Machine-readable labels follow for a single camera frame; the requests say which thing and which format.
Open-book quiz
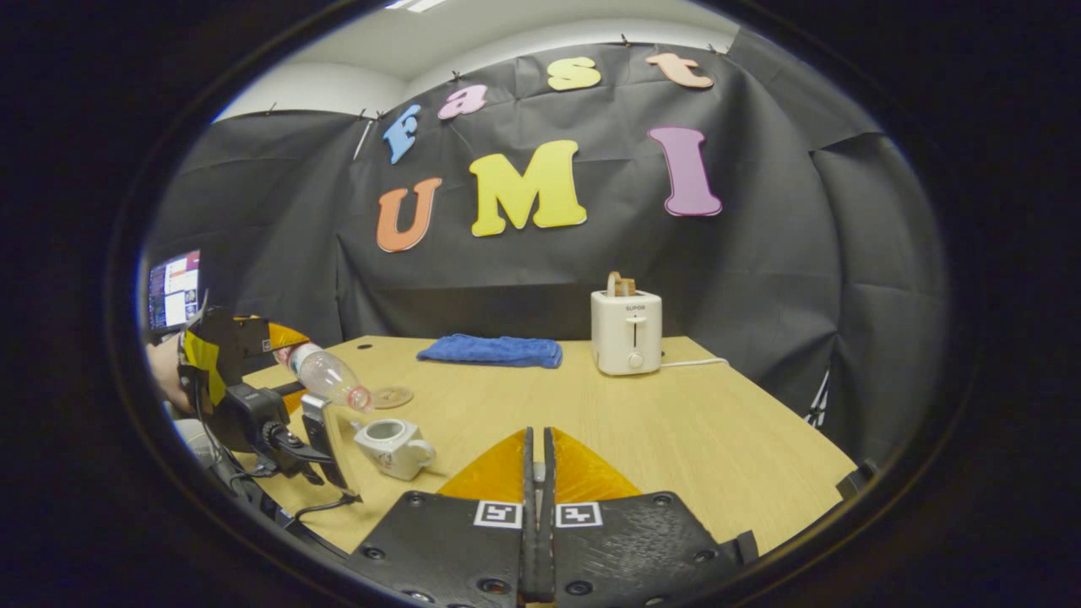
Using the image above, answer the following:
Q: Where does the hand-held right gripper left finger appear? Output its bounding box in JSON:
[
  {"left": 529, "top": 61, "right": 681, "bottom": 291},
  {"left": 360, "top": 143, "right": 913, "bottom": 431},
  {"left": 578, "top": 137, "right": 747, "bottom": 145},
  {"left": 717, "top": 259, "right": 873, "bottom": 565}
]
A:
[{"left": 349, "top": 426, "right": 536, "bottom": 605}]

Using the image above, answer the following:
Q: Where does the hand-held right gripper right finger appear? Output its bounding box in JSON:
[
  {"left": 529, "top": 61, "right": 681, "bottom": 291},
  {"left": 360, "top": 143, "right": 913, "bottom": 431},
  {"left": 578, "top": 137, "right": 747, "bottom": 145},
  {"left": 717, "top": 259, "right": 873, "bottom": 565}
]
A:
[{"left": 540, "top": 426, "right": 759, "bottom": 605}]

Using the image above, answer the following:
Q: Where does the clear plastic water bottle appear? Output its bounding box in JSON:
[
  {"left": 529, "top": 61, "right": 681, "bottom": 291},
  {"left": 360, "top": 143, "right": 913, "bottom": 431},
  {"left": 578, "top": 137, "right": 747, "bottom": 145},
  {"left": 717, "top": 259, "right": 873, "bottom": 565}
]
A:
[{"left": 274, "top": 342, "right": 374, "bottom": 413}]

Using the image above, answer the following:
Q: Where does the white ceramic teacup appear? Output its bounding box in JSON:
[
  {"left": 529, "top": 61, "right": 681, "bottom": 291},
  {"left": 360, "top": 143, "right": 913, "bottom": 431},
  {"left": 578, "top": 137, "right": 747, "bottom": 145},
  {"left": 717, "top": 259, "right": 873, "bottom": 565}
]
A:
[{"left": 353, "top": 419, "right": 437, "bottom": 481}]

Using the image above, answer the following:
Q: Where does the computer monitor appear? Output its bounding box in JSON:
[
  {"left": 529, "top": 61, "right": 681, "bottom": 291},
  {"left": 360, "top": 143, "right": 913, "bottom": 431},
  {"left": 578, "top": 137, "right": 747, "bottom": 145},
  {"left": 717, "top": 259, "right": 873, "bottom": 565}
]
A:
[{"left": 148, "top": 250, "right": 202, "bottom": 332}]

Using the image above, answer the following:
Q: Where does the blue towel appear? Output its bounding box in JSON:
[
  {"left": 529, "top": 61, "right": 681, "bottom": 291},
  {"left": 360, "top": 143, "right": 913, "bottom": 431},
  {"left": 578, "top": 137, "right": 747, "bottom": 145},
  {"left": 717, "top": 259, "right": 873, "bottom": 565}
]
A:
[{"left": 416, "top": 334, "right": 563, "bottom": 370}]

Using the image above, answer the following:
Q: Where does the white toaster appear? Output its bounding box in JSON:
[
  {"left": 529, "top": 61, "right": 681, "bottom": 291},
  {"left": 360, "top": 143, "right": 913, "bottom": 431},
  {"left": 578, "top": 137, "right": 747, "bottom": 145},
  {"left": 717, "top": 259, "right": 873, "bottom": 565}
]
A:
[{"left": 590, "top": 290, "right": 664, "bottom": 377}]

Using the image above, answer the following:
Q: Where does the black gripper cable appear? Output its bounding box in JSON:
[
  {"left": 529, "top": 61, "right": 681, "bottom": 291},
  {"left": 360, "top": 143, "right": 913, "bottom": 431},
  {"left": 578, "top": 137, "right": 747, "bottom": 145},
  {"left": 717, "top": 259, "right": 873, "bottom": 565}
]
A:
[{"left": 283, "top": 493, "right": 361, "bottom": 535}]

